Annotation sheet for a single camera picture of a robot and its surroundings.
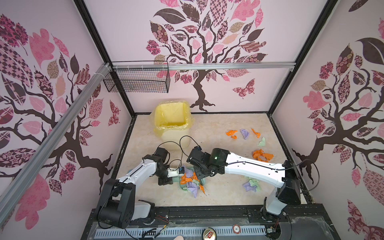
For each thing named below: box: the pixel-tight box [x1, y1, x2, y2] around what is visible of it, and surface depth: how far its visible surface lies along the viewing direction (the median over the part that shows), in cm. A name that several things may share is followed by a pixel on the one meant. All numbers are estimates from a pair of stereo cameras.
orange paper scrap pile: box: [252, 149, 274, 163], surface depth 96 cm
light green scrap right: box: [257, 137, 266, 147], surface depth 105 cm
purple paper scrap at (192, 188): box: [187, 181, 199, 199], surface depth 80 cm
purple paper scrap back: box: [240, 128, 250, 140], surface depth 109 cm
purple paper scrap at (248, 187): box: [242, 181, 257, 193], surface depth 83 cm
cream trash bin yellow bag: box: [153, 100, 195, 150], surface depth 92 cm
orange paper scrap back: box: [225, 130, 238, 139], surface depth 109 cm
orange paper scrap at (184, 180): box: [180, 171, 200, 185], surface depth 85 cm
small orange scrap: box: [251, 128, 261, 139], surface depth 109 cm
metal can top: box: [202, 227, 217, 240], surface depth 61 cm
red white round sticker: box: [232, 224, 241, 235], surface depth 71 cm
